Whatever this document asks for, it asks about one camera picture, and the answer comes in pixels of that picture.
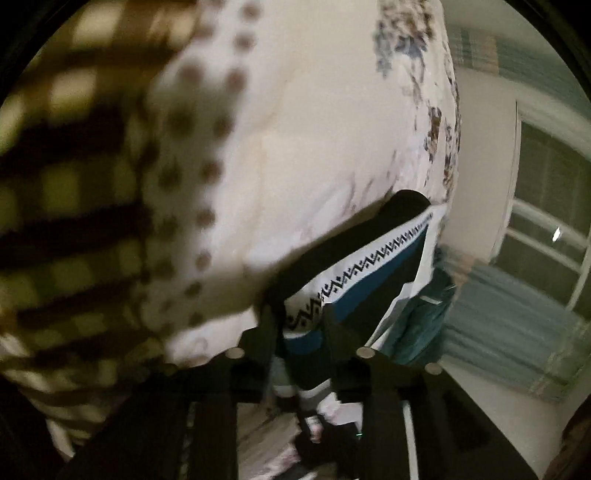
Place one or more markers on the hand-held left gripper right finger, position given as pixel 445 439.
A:
pixel 339 344

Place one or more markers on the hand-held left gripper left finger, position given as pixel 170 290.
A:
pixel 265 341

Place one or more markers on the striped knit sweater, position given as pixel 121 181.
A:
pixel 369 267

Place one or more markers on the teal jacket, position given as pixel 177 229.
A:
pixel 422 323

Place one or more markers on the blue curtain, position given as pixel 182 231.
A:
pixel 508 332

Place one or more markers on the floral bed blanket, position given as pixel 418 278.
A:
pixel 300 138

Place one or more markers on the window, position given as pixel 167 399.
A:
pixel 545 207

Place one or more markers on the striped curtain valance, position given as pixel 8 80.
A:
pixel 498 55

